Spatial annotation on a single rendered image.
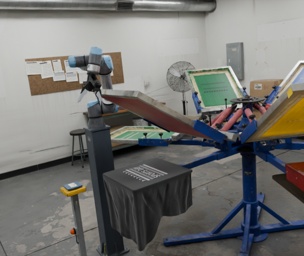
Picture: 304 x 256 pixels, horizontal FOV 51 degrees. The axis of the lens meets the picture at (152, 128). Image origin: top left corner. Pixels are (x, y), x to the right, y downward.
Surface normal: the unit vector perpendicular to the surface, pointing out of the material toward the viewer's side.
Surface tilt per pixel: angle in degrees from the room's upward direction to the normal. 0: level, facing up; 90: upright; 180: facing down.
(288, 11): 90
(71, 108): 90
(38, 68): 88
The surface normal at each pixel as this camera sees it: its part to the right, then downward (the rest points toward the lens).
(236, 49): -0.82, 0.19
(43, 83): 0.57, 0.12
